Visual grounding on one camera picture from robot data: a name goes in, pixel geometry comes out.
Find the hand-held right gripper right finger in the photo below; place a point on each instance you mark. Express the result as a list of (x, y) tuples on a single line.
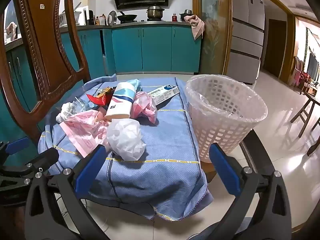
[(225, 172)]

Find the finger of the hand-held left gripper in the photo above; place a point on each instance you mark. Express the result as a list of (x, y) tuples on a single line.
[(45, 158), (16, 146)]

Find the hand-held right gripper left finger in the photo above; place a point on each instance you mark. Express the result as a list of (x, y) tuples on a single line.
[(91, 167)]

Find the pink printed paper sheet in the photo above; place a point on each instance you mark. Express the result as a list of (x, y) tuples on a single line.
[(82, 130)]

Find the white tissue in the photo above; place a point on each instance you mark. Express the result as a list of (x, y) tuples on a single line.
[(126, 140)]

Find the white lattice plastic wastebasket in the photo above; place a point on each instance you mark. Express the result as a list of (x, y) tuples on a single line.
[(225, 127)]

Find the clear plastic wrapper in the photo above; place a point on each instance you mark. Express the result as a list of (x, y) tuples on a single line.
[(72, 108)]

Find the red snack wrapper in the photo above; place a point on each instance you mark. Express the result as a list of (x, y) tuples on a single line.
[(98, 99)]

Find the pink plastic bag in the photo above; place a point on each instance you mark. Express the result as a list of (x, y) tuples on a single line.
[(145, 106)]

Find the long white medicine box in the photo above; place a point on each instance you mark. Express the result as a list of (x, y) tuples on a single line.
[(163, 95)]

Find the blue woven cloth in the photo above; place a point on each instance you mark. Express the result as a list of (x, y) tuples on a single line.
[(160, 140)]

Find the white blue toothpaste box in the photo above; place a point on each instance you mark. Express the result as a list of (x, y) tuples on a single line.
[(121, 100)]

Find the light blue face mask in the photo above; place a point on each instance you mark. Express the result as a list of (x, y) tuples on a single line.
[(135, 84)]

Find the wooden stool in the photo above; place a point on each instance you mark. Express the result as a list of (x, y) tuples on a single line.
[(310, 105)]

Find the carved wooden chair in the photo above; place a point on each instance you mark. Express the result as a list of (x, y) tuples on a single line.
[(45, 37)]

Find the row of colourful chairs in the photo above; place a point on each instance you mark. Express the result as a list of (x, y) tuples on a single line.
[(300, 76)]

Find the teal kitchen base cabinets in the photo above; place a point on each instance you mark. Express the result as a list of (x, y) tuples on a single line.
[(155, 50)]

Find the wood framed glass door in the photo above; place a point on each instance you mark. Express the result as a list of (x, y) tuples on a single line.
[(215, 30)]

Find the white dish rack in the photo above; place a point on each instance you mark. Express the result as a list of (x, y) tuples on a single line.
[(75, 16)]

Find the silver refrigerator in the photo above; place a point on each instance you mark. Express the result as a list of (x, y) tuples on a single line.
[(246, 30)]

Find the black countertop appliance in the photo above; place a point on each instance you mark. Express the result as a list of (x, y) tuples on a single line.
[(89, 17)]

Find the pink hanging towel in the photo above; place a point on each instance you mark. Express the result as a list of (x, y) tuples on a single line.
[(197, 26)]

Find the steel pot lid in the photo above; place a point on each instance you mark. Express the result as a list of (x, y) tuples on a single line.
[(112, 18)]

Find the black wok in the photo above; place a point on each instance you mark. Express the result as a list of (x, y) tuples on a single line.
[(127, 17)]

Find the red jar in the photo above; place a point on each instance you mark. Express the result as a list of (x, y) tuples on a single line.
[(174, 17)]

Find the steel cooking pot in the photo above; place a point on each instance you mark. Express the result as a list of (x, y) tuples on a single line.
[(155, 12)]

